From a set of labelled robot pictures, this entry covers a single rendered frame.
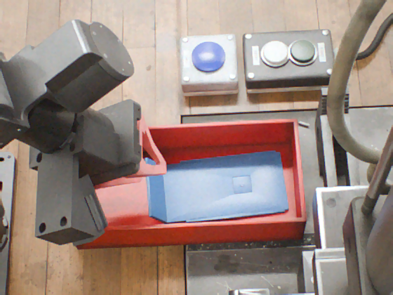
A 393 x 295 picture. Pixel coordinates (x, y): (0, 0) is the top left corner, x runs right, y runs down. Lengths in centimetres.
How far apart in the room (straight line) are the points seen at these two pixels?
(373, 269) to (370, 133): 49
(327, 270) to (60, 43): 28
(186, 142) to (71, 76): 27
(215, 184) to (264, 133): 8
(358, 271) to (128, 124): 34
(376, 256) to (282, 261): 43
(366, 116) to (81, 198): 39
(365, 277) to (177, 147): 47
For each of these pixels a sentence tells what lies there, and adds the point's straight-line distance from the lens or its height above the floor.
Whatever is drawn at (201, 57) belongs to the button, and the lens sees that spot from 95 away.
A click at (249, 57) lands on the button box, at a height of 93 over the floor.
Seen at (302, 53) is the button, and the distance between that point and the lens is 96.
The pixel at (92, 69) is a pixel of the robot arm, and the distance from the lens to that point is 68.
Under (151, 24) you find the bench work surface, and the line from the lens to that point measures 103.
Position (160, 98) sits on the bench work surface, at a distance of 97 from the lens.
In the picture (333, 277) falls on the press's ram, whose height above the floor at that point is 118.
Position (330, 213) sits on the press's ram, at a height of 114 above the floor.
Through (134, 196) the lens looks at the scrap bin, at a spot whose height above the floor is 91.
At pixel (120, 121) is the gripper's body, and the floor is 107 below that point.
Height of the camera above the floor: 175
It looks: 65 degrees down
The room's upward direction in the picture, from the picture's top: 6 degrees counter-clockwise
